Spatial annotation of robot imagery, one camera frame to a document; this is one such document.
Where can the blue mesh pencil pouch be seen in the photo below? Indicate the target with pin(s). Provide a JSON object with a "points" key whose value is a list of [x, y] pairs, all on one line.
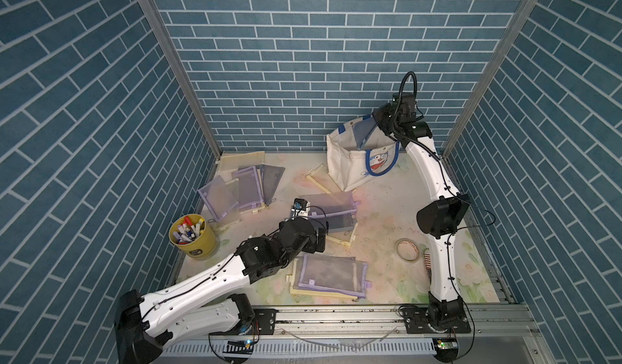
{"points": [[363, 130]]}

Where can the purple mesh pouch upright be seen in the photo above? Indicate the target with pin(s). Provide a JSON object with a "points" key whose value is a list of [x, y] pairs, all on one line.
{"points": [[250, 195]]}

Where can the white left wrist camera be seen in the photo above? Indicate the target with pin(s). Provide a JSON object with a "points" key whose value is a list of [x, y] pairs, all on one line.
{"points": [[300, 208]]}

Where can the white canvas Doraemon tote bag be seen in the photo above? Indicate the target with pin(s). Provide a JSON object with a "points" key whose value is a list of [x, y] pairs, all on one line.
{"points": [[350, 168]]}

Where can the grey purple mesh pouch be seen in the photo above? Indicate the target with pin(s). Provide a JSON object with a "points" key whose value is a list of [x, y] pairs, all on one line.
{"points": [[337, 209]]}

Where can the left aluminium corner post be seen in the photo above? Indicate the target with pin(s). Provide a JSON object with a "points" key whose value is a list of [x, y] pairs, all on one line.
{"points": [[163, 38]]}

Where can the clear tape roll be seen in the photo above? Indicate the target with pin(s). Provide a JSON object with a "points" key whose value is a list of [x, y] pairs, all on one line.
{"points": [[407, 250]]}

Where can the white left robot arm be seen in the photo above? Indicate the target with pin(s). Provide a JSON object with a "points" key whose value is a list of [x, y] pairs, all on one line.
{"points": [[209, 302]]}

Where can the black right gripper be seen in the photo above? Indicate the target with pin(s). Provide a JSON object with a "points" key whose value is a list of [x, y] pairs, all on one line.
{"points": [[378, 116]]}

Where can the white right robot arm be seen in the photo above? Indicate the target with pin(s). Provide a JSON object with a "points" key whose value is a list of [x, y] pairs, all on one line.
{"points": [[439, 219]]}

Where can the striped tape roll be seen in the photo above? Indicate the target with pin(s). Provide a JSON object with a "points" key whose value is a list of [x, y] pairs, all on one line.
{"points": [[428, 264]]}

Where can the yellow cup of markers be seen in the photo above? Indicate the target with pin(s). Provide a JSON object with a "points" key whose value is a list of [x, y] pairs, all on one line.
{"points": [[194, 236]]}

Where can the aluminium corner frame post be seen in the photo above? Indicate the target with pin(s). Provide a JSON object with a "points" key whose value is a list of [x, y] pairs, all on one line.
{"points": [[499, 54]]}

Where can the yellow mesh pouch by bag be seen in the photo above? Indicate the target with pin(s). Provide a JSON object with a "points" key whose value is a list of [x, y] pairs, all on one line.
{"points": [[320, 178]]}

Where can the aluminium front rail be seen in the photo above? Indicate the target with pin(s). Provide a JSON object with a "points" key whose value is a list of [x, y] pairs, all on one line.
{"points": [[490, 319]]}

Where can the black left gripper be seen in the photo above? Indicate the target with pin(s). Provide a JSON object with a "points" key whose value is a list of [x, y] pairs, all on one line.
{"points": [[312, 246]]}

